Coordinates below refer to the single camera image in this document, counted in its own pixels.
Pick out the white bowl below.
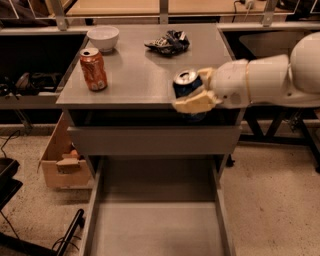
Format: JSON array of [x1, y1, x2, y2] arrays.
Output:
[[87, 26, 119, 52]]

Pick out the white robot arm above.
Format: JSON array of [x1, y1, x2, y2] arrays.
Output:
[[172, 32, 320, 114]]

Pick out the black headphones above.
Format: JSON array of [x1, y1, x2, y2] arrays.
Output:
[[0, 72, 62, 96]]

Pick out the open middle drawer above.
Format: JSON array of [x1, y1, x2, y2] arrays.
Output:
[[79, 157, 236, 256]]

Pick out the cardboard box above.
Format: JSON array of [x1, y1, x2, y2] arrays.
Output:
[[40, 114, 93, 188]]

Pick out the black chair base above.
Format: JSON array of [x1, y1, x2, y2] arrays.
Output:
[[0, 158, 84, 256]]

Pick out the orange soda can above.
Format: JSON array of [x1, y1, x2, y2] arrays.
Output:
[[80, 48, 107, 91]]

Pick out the grey drawer cabinet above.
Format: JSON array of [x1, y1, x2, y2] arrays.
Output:
[[57, 23, 244, 169]]

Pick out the blue pepsi can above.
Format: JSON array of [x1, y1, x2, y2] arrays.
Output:
[[173, 69, 206, 123]]

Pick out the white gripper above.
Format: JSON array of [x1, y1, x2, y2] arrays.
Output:
[[173, 59, 249, 114]]

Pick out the crumpled dark chip bag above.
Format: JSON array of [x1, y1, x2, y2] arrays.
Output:
[[145, 30, 190, 56]]

